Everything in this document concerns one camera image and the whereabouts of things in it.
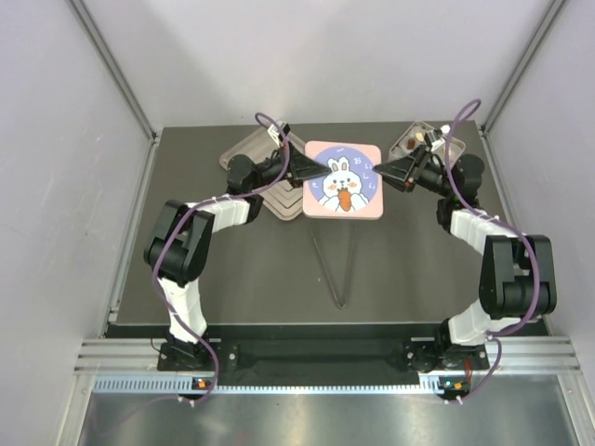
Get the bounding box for silver metal tray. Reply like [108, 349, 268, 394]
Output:
[218, 123, 311, 222]

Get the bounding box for pink chocolate tin box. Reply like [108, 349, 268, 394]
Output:
[389, 121, 446, 161]

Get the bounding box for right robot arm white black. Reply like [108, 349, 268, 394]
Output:
[374, 149, 557, 372]

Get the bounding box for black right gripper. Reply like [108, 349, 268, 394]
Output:
[373, 144, 456, 199]

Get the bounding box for silver tin lid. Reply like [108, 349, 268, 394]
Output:
[302, 140, 384, 220]

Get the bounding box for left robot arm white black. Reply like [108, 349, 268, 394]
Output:
[143, 146, 331, 371]

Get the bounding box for aluminium frame rail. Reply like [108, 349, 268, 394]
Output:
[74, 336, 581, 395]

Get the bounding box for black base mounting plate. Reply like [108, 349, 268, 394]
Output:
[168, 323, 489, 387]

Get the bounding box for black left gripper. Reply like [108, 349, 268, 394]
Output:
[249, 139, 331, 190]

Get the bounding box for metal tongs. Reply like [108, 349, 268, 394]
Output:
[308, 222, 358, 310]

